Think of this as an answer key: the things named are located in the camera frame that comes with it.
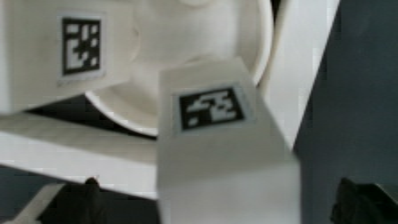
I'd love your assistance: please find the white stool leg front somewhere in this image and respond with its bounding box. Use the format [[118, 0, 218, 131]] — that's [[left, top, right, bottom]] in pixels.
[[155, 58, 299, 224]]

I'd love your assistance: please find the white right wall rail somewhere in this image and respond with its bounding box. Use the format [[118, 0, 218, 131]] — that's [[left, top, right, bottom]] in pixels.
[[259, 0, 340, 147]]

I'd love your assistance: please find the white round stool seat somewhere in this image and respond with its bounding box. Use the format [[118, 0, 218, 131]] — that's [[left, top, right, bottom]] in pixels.
[[84, 0, 273, 137]]

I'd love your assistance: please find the white stool leg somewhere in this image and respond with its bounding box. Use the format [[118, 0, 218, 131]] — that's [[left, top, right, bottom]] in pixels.
[[0, 0, 138, 116], [155, 58, 299, 224]]

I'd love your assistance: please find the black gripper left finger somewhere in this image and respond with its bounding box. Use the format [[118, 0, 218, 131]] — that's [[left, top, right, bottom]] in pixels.
[[36, 178, 106, 224]]

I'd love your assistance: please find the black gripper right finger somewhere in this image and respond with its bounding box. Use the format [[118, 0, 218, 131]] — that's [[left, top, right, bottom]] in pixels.
[[330, 178, 398, 224]]

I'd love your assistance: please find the white front wall rail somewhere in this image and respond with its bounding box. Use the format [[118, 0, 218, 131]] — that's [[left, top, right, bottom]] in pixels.
[[0, 113, 157, 199]]

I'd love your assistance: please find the white wall rail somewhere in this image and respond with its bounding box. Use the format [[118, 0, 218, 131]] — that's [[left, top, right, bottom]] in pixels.
[[0, 113, 157, 199], [259, 0, 340, 147]]

